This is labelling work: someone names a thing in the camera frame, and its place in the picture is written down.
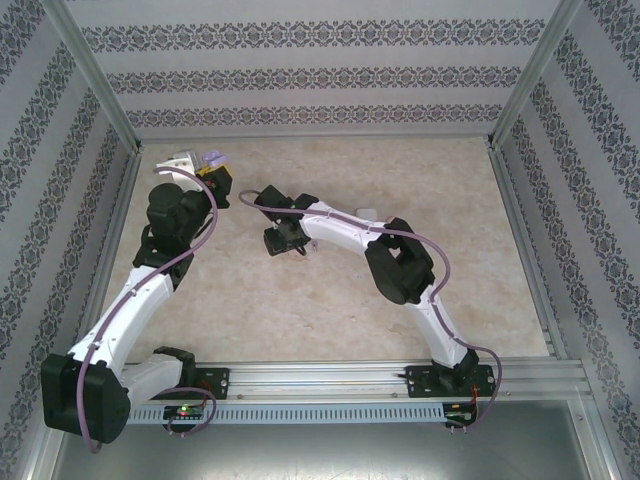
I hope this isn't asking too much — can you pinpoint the grey metal sheet panel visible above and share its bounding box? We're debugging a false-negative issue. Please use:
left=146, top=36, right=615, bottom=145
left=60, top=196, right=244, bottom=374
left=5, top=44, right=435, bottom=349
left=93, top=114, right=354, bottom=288
left=47, top=399, right=601, bottom=480

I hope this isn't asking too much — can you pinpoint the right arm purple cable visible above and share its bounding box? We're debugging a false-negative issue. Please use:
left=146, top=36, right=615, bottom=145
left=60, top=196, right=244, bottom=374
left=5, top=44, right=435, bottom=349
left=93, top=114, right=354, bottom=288
left=238, top=189, right=504, bottom=434

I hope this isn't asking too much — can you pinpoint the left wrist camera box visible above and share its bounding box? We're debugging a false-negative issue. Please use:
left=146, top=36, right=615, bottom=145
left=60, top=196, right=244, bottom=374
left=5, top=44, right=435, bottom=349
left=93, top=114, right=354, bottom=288
left=154, top=149, right=204, bottom=192

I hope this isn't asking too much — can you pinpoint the aluminium mounting rail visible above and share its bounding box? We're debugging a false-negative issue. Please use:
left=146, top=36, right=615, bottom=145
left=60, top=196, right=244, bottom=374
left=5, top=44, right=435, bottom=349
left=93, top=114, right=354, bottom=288
left=124, top=362, right=586, bottom=401

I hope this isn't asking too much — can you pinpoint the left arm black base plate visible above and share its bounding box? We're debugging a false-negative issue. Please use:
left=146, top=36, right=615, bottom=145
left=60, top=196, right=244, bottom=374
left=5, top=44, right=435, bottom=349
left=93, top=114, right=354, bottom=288
left=179, top=366, right=232, bottom=401

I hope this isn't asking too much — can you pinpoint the slotted grey cable duct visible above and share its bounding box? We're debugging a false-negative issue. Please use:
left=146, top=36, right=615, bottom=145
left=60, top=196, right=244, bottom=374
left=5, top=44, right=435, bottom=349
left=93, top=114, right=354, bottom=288
left=127, top=403, right=446, bottom=425

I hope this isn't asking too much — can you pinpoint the aluminium side rail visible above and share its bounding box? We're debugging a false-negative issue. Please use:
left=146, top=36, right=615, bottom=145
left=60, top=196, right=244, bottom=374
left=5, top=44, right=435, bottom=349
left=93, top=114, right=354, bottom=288
left=485, top=139, right=570, bottom=361
left=69, top=144, right=146, bottom=365

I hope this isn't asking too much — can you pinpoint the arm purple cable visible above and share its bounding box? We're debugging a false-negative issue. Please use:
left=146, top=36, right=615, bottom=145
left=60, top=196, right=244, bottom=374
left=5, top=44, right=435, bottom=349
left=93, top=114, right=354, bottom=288
left=78, top=167, right=221, bottom=454
left=238, top=189, right=504, bottom=434

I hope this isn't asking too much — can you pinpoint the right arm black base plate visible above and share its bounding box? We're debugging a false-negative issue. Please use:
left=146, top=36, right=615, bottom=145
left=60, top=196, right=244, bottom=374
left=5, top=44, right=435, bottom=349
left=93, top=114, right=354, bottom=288
left=405, top=364, right=497, bottom=400

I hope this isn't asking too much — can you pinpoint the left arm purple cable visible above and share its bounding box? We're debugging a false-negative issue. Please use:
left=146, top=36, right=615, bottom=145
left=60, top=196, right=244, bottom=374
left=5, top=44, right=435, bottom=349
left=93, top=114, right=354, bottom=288
left=78, top=167, right=221, bottom=454

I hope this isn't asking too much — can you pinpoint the aluminium frame post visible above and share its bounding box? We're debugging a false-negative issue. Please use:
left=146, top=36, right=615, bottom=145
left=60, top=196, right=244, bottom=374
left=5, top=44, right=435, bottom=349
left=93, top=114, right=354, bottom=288
left=47, top=0, right=146, bottom=154
left=485, top=0, right=587, bottom=151

